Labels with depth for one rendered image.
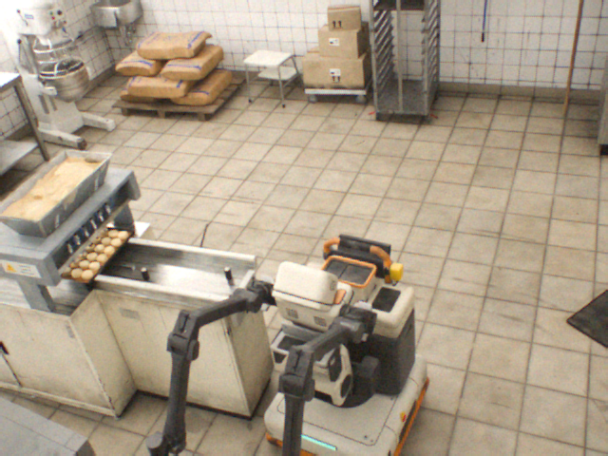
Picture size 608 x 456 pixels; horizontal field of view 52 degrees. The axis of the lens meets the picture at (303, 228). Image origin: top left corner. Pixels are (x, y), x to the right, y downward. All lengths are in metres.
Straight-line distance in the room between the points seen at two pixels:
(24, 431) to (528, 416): 2.62
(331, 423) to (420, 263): 1.55
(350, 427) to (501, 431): 0.79
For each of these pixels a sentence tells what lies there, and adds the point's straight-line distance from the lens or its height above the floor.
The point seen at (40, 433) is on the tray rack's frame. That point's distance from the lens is 1.26.
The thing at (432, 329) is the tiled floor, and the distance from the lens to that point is 3.75.
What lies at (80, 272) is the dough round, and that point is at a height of 0.92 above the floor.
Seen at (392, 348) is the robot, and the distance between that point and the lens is 2.79.
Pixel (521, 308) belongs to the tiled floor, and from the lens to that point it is 3.93.
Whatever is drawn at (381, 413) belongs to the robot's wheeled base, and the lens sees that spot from 3.02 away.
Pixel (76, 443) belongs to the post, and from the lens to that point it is 1.21.
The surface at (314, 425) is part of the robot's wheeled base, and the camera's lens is 3.01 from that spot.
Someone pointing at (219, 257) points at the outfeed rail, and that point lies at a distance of 3.00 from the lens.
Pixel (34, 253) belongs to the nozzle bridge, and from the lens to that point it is 2.90.
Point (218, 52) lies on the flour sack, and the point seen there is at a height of 0.50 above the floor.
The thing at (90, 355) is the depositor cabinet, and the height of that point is 0.56.
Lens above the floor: 2.72
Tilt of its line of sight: 37 degrees down
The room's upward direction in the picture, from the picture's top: 8 degrees counter-clockwise
